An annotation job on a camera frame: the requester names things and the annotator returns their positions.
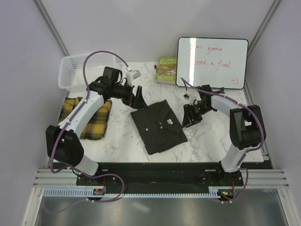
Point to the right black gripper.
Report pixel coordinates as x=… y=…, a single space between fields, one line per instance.
x=191 y=119

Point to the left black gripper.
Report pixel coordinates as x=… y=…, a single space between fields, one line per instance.
x=137 y=102

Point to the black pinstriped long sleeve shirt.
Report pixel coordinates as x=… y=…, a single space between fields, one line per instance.
x=158 y=127

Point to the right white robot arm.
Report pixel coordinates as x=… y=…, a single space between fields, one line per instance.
x=247 y=131

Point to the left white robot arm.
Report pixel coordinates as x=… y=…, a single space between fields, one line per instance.
x=63 y=142

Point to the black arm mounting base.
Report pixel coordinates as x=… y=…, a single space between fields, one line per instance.
x=160 y=177

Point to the yellow plaid folded shirt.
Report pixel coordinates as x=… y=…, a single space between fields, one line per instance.
x=96 y=128

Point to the green children's book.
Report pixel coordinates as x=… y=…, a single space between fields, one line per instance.
x=166 y=70

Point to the whiteboard with red writing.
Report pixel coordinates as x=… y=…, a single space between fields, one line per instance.
x=220 y=63

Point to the white plastic basket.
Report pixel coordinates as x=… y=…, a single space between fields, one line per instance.
x=70 y=76

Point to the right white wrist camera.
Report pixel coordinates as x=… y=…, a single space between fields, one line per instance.
x=189 y=98

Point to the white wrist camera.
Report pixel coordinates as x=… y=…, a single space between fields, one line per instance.
x=189 y=98
x=131 y=75

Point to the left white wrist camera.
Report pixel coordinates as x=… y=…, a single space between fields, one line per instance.
x=131 y=75

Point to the white slotted cable duct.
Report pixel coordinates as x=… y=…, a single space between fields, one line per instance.
x=99 y=193

